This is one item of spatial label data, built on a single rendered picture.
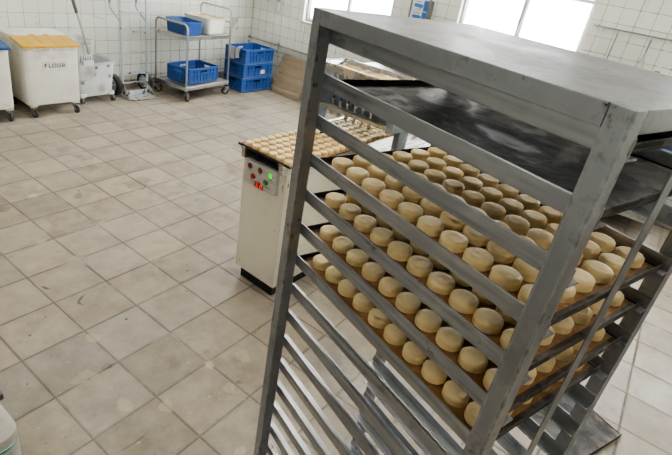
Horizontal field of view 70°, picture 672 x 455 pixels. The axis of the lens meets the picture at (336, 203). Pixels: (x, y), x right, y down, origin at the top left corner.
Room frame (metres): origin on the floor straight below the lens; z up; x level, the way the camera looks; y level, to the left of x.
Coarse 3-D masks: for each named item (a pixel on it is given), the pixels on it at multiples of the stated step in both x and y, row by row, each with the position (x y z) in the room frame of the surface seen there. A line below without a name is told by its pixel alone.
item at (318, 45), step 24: (312, 24) 1.01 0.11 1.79; (312, 48) 1.00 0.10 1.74; (312, 72) 1.00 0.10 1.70; (312, 96) 1.00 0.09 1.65; (312, 120) 1.01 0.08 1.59; (312, 144) 1.01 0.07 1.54; (288, 216) 1.01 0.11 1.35; (288, 240) 1.00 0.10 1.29; (288, 264) 1.00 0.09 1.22; (288, 288) 1.01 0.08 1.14; (264, 384) 1.01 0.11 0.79; (264, 408) 1.00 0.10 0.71; (264, 432) 1.00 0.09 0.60
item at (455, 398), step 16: (320, 256) 1.03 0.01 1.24; (320, 272) 0.99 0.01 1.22; (336, 272) 0.97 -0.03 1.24; (336, 288) 0.94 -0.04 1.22; (352, 288) 0.92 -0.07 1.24; (352, 304) 0.89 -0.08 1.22; (368, 304) 0.87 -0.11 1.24; (368, 320) 0.84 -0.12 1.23; (384, 320) 0.83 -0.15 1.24; (384, 336) 0.80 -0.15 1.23; (400, 336) 0.79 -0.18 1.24; (400, 352) 0.76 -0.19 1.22; (416, 352) 0.75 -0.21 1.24; (416, 368) 0.73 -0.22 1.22; (432, 368) 0.71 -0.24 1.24; (432, 384) 0.69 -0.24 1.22; (448, 384) 0.68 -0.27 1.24; (560, 384) 0.76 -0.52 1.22; (448, 400) 0.65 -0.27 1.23; (464, 400) 0.65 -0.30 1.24; (528, 400) 0.69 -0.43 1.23; (464, 416) 0.63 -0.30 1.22; (512, 416) 0.65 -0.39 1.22
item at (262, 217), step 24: (312, 168) 2.55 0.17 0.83; (264, 192) 2.45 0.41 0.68; (288, 192) 2.39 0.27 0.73; (312, 192) 2.57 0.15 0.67; (240, 216) 2.55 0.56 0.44; (264, 216) 2.44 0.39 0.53; (312, 216) 2.61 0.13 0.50; (240, 240) 2.54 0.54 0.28; (264, 240) 2.43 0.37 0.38; (240, 264) 2.53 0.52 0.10; (264, 264) 2.42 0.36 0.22; (264, 288) 2.44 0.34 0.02
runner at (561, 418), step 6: (546, 408) 0.87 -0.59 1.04; (558, 408) 0.85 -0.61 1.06; (558, 414) 0.85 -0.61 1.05; (564, 414) 0.84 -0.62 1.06; (570, 414) 0.84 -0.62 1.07; (552, 420) 0.83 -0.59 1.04; (558, 420) 0.84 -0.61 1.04; (564, 420) 0.84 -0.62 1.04; (570, 420) 0.83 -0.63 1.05; (576, 420) 0.82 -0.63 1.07; (558, 426) 0.82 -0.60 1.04; (564, 426) 0.82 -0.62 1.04; (570, 426) 0.82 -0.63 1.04; (576, 426) 0.82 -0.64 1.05; (564, 432) 0.81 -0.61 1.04; (570, 432) 0.81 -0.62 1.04
